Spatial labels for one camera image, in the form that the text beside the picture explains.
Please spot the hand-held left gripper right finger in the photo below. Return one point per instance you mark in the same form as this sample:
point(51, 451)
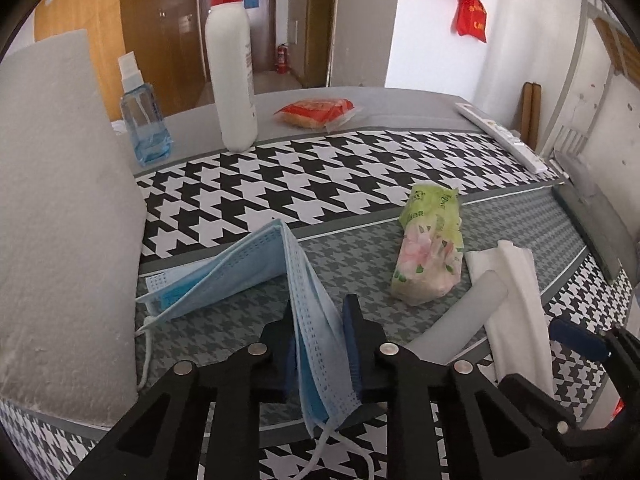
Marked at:
point(352, 355)

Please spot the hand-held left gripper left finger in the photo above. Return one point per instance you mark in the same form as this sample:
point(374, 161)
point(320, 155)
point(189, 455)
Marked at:
point(289, 360)

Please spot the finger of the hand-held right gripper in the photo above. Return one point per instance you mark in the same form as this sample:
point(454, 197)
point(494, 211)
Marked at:
point(540, 405)
point(575, 335)

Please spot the blue face mask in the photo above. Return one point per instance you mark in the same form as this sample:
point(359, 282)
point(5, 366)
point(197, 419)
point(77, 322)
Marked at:
point(310, 310)

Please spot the white cloth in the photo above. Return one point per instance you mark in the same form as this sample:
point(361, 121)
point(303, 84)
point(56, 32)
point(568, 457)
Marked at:
point(520, 300)

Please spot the translucent white tube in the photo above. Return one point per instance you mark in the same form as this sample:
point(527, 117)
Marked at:
point(465, 320)

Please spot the green floral tissue pack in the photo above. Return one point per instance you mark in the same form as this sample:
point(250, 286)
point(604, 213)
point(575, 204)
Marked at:
point(430, 250)

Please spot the white foam box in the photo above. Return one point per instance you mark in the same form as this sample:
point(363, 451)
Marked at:
point(60, 210)

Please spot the houndstooth tablecloth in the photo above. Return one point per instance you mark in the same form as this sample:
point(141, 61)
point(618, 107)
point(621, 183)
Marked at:
point(300, 175)

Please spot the white remote control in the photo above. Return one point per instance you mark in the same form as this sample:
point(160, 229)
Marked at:
point(505, 137)

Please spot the leaning wooden boards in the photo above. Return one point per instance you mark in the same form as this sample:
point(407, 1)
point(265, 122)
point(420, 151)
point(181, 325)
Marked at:
point(531, 115)

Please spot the red snack packet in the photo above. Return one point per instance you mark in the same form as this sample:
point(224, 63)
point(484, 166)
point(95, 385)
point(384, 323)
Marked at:
point(315, 112)

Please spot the blue spray bottle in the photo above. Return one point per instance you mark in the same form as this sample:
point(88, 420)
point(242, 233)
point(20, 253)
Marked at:
point(142, 125)

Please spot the white red pump bottle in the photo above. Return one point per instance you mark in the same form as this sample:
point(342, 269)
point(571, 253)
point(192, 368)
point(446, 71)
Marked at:
point(230, 75)

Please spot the red fire extinguisher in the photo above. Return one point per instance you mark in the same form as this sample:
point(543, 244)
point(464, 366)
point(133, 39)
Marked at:
point(282, 60)

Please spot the grey metal bunk bed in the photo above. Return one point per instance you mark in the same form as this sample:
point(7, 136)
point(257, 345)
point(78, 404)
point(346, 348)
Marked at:
point(582, 35)

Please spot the dark brown entrance door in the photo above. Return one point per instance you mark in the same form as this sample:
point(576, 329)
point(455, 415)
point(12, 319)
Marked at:
point(262, 35)

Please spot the red printed bag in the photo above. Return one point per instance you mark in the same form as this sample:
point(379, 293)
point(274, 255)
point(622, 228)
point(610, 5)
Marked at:
point(470, 20)

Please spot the wooden side door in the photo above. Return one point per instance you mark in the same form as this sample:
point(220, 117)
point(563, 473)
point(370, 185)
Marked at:
point(320, 20)

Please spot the wooden wardrobe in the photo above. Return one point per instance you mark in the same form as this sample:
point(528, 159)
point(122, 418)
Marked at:
point(90, 5)

